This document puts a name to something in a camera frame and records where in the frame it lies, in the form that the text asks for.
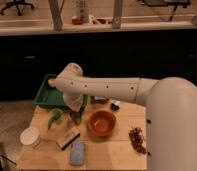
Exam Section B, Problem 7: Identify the terracotta orange bowl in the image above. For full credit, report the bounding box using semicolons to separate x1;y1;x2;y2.
88;110;116;137

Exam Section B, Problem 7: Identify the small dark metal cup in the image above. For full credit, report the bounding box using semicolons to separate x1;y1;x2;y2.
110;101;120;111

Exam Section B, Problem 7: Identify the red object on shelf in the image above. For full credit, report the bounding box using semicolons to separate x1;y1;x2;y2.
72;17;84;25

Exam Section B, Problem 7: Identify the orange fruit in tray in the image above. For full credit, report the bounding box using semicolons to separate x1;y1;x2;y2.
47;78;56;88

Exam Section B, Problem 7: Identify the brown chalkboard eraser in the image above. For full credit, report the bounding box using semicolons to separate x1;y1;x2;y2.
56;127;80;150

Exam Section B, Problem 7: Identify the green pepper toy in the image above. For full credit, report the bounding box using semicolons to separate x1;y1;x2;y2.
47;108;62;129

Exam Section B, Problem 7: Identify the bunch of dark grapes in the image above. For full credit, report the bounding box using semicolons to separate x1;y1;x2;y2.
129;127;146;154

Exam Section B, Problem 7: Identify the black office chair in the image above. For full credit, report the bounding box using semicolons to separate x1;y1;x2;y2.
0;0;35;16

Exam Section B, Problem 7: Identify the blue sponge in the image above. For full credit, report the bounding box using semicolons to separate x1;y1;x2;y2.
70;141;85;166

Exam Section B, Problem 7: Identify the green plastic tray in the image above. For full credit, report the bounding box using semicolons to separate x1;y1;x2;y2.
33;73;89;110

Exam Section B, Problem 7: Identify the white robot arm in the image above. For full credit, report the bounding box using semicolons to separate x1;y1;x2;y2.
55;63;197;171

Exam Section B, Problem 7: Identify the white paper cup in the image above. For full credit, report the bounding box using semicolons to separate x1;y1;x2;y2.
20;127;41;148

